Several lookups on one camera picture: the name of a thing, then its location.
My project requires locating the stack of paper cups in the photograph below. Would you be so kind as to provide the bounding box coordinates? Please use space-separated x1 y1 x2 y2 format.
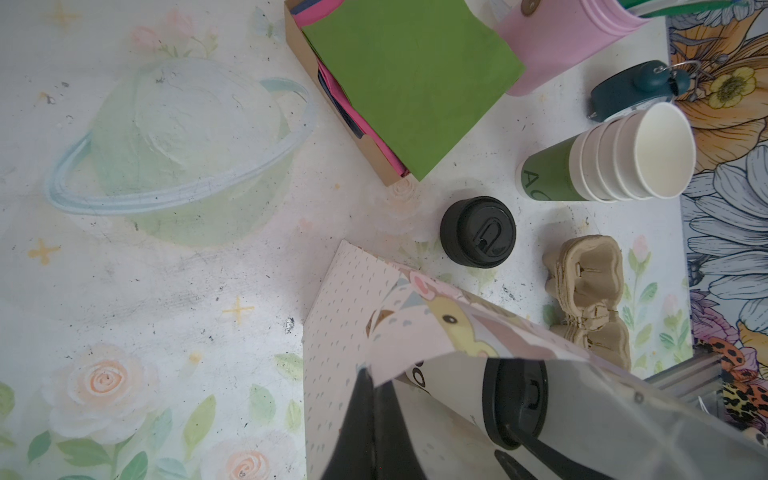
516 103 696 203

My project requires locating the white floral gift bag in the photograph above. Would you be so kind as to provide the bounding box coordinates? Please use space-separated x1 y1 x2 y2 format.
304 242 767 479

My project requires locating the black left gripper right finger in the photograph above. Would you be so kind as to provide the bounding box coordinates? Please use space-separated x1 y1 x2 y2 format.
373 382 426 480

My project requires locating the single paper cup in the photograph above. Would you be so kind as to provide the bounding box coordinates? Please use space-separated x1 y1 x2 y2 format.
404 352 488 434

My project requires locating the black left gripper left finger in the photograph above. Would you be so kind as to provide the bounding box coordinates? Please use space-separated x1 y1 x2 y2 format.
321 369 375 480

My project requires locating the teal alarm clock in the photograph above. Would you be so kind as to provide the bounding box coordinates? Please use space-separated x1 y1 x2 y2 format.
587 60 702 122

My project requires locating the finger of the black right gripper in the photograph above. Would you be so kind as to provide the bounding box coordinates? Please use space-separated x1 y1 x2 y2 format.
495 424 611 480

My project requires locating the brown cardboard cup carrier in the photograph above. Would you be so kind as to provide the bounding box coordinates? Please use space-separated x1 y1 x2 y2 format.
542 235 631 371

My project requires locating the pink cup holder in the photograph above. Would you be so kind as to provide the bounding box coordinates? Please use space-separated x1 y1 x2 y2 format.
494 0 648 97

